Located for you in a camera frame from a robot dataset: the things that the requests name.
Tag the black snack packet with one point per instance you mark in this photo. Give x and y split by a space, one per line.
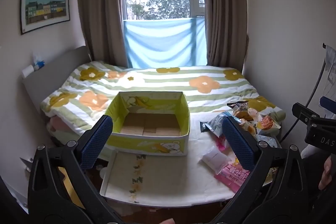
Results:
240 106

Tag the white hanging cloth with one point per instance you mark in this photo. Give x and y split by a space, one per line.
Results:
330 64

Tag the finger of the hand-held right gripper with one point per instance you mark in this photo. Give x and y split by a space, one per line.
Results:
302 111
328 102

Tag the white snack packet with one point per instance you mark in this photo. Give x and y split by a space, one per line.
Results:
214 159

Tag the green cardboard box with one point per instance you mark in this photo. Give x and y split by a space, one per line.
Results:
155 145

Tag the pink floral snack packet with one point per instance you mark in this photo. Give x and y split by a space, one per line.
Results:
222 144

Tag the framed picture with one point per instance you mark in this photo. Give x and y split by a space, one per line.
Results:
46 7

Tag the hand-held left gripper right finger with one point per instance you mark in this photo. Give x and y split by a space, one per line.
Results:
237 140

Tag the brown curtain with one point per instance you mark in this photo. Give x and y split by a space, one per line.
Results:
102 8
225 11

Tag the small dark snack packet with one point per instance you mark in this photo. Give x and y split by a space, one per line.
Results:
203 126

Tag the blue cloth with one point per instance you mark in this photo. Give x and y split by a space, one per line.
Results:
164 43

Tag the person's right hand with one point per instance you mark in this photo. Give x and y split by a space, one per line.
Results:
328 171

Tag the white floral tablecloth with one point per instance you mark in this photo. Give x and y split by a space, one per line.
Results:
173 176

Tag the grey headboard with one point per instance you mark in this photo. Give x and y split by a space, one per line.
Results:
52 74

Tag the bread bun packet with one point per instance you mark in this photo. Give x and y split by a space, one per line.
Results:
250 127

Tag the pink folded bedding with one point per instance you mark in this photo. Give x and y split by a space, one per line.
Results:
57 125

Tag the yellow cardboard box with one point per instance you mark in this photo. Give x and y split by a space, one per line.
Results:
67 184

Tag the floral striped blanket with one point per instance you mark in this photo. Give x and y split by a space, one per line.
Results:
162 82

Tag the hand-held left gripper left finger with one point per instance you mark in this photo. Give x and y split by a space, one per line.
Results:
98 134

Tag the white paper roll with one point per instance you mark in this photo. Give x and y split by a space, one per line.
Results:
27 71

